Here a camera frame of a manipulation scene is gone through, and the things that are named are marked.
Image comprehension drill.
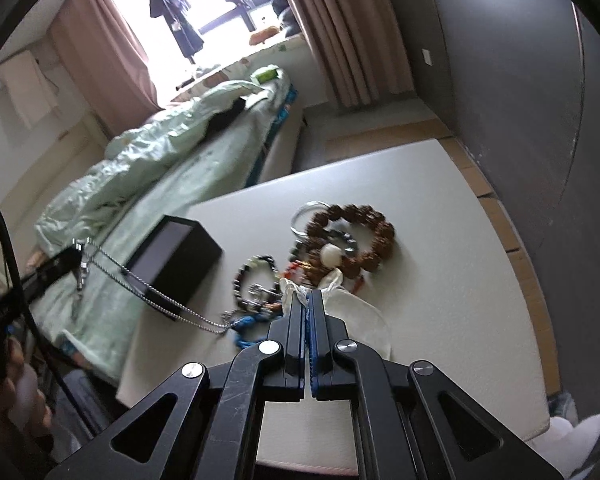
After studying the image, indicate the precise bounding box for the silver ball chain necklace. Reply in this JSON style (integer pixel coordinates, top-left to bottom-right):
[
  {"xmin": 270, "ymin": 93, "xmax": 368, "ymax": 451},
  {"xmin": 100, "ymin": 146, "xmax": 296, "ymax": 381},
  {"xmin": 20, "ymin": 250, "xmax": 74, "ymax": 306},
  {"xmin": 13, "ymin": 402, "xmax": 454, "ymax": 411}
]
[{"xmin": 71, "ymin": 237, "xmax": 236, "ymax": 336}]

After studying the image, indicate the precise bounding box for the blue cord bracelet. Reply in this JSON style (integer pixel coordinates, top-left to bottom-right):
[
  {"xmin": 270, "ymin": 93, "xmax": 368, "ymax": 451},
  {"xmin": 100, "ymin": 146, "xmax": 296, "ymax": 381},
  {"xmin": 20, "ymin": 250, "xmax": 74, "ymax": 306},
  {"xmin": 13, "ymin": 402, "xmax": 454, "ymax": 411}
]
[{"xmin": 229, "ymin": 309, "xmax": 286, "ymax": 350}]

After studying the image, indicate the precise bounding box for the white organza pouch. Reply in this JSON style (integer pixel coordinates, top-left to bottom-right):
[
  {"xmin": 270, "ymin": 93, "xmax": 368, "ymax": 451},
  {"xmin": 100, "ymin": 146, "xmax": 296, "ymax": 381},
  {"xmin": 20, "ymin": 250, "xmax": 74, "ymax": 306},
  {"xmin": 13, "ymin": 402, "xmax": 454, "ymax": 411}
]
[{"xmin": 278, "ymin": 266, "xmax": 394, "ymax": 361}]

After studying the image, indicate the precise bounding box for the black bead bracelet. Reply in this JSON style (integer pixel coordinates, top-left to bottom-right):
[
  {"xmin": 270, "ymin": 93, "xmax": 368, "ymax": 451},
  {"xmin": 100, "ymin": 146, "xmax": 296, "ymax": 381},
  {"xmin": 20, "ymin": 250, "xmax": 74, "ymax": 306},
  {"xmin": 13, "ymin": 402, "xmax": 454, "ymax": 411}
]
[{"xmin": 232, "ymin": 253, "xmax": 282, "ymax": 314}]

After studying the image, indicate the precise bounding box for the red amber bead bracelet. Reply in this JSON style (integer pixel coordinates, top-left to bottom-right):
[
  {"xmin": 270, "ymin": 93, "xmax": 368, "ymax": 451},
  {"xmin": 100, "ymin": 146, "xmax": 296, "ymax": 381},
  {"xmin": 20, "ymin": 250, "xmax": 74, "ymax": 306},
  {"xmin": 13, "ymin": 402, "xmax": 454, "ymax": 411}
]
[{"xmin": 279, "ymin": 251, "xmax": 366, "ymax": 294}]

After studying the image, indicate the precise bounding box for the white stone pendant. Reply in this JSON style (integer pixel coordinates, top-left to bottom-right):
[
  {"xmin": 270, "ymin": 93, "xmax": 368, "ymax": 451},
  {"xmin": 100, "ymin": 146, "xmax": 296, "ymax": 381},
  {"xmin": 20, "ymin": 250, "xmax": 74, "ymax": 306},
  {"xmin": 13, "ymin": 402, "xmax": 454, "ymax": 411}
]
[{"xmin": 320, "ymin": 243, "xmax": 343, "ymax": 269}]

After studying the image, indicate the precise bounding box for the brown rudraksha bead bracelet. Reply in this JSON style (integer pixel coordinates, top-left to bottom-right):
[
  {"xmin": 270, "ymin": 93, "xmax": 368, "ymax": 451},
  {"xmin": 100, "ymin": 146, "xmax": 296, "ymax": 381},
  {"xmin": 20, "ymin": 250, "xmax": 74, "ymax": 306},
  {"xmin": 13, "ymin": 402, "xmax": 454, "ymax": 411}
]
[{"xmin": 304, "ymin": 202, "xmax": 397, "ymax": 276}]

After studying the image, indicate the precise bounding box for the black jewelry box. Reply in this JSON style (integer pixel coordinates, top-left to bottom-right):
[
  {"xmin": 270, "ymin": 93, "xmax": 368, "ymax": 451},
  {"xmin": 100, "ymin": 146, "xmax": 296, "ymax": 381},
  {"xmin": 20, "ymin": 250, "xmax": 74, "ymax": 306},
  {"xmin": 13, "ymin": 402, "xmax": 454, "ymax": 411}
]
[{"xmin": 122, "ymin": 216, "xmax": 223, "ymax": 315}]

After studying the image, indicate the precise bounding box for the left hand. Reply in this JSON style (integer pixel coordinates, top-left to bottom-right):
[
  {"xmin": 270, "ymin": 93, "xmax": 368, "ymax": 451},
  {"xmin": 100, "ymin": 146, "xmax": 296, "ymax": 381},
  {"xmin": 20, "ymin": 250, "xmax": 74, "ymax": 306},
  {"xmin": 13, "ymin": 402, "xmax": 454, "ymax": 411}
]
[{"xmin": 0, "ymin": 338, "xmax": 53, "ymax": 457}]

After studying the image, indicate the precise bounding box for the green bed sheet mattress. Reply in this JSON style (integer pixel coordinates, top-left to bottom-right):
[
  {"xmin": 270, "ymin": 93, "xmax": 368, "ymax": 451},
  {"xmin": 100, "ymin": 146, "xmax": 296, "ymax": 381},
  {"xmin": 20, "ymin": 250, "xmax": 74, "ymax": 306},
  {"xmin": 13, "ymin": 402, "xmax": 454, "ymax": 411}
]
[{"xmin": 29, "ymin": 66, "xmax": 294, "ymax": 386}]

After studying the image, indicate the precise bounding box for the light green quilt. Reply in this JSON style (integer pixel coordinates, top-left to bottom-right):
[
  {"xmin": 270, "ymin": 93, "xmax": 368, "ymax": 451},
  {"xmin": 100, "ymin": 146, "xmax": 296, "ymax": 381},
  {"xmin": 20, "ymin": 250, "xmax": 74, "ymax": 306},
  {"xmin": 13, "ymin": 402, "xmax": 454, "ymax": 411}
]
[{"xmin": 34, "ymin": 77, "xmax": 290, "ymax": 256}]

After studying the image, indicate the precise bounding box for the beige hanging towel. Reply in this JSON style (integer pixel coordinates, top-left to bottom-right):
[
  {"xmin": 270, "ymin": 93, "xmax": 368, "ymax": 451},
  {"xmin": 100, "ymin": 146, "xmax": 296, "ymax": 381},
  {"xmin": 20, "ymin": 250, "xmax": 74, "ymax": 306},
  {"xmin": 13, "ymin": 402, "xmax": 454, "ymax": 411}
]
[{"xmin": 0, "ymin": 50, "xmax": 58, "ymax": 129}]

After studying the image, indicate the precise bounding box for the left pink curtain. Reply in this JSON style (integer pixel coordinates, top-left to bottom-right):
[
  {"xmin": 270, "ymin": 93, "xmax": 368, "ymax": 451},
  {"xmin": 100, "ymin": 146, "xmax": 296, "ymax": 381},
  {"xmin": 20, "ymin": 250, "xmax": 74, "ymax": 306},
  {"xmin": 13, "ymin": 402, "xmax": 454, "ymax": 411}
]
[{"xmin": 48, "ymin": 0, "xmax": 160, "ymax": 136}]

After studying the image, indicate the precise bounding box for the pink curtain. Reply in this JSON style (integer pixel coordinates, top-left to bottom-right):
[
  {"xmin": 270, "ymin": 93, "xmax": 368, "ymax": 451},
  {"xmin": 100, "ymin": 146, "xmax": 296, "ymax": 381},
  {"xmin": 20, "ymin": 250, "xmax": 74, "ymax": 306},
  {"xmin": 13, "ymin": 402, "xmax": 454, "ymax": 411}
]
[
  {"xmin": 48, "ymin": 0, "xmax": 160, "ymax": 136},
  {"xmin": 290, "ymin": 0, "xmax": 415, "ymax": 110}
]

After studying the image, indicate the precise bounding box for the black garment on bed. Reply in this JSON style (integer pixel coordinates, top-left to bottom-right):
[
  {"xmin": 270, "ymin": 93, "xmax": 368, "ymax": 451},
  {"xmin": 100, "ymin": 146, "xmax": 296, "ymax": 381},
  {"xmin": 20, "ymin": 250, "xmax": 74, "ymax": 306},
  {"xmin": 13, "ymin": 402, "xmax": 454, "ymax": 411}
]
[{"xmin": 207, "ymin": 98, "xmax": 246, "ymax": 136}]

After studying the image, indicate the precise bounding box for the thin silver bangle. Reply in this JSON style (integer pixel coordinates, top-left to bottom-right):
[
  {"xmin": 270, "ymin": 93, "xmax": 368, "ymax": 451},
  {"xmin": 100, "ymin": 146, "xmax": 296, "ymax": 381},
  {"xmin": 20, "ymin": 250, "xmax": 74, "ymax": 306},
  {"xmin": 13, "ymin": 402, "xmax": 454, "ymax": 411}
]
[{"xmin": 289, "ymin": 200, "xmax": 328, "ymax": 240}]

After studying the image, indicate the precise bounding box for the green tissue box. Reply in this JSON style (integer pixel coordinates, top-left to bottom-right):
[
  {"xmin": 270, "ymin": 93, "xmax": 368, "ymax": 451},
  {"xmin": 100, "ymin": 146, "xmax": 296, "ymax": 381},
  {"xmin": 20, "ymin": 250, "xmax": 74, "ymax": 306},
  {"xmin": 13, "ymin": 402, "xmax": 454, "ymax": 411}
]
[{"xmin": 250, "ymin": 64, "xmax": 278, "ymax": 84}]

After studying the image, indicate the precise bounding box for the orange plush toy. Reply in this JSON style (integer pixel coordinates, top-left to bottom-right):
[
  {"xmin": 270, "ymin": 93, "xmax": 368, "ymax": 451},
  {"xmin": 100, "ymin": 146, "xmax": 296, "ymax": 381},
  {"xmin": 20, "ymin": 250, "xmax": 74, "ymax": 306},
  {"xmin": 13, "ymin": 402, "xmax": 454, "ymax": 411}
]
[{"xmin": 248, "ymin": 26, "xmax": 280, "ymax": 47}]

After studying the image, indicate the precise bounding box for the dark cushion on sill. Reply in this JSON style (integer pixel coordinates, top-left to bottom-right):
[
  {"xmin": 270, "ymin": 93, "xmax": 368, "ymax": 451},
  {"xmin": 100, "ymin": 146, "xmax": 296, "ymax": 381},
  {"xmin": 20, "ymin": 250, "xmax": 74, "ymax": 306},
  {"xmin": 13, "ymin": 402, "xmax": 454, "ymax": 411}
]
[{"xmin": 271, "ymin": 0, "xmax": 301, "ymax": 37}]

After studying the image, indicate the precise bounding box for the grey wardrobe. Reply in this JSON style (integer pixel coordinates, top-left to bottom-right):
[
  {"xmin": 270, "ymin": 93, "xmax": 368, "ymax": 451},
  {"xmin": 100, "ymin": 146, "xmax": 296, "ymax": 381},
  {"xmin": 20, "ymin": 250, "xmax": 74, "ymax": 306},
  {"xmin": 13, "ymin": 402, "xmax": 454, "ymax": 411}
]
[{"xmin": 390, "ymin": 0, "xmax": 600, "ymax": 415}]

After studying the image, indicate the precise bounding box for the right pink curtain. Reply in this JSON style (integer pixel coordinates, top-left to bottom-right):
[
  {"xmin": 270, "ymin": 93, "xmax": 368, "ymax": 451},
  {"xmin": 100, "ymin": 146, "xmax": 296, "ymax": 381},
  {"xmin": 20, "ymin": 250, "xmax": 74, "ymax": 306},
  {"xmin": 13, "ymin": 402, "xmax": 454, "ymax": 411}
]
[{"xmin": 290, "ymin": 0, "xmax": 415, "ymax": 110}]

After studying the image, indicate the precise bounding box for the black cable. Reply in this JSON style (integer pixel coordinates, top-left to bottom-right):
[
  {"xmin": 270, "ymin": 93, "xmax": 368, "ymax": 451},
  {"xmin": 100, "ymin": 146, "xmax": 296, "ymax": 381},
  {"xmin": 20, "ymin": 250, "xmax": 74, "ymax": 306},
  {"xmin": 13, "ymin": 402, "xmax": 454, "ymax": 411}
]
[{"xmin": 0, "ymin": 192, "xmax": 81, "ymax": 430}]

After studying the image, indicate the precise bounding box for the white wall socket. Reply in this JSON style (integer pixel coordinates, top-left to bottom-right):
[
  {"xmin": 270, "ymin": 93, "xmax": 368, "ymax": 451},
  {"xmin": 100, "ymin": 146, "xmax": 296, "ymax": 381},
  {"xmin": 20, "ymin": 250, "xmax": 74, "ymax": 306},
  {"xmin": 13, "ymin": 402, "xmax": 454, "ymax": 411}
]
[{"xmin": 422, "ymin": 49, "xmax": 432, "ymax": 66}]

